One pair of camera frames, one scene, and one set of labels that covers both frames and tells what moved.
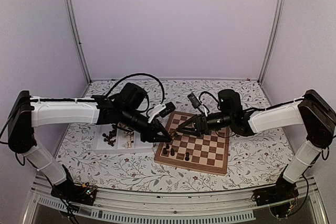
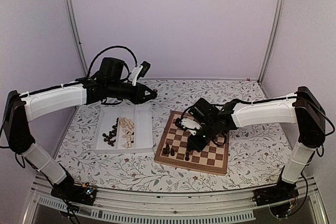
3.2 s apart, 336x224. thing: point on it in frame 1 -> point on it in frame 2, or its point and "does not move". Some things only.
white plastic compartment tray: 110,138 does not move
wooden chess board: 207,152 does not move
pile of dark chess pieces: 112,134 does not move
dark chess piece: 187,158 does not move
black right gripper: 196,120 -> 196,146
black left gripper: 151,134 -> 139,97
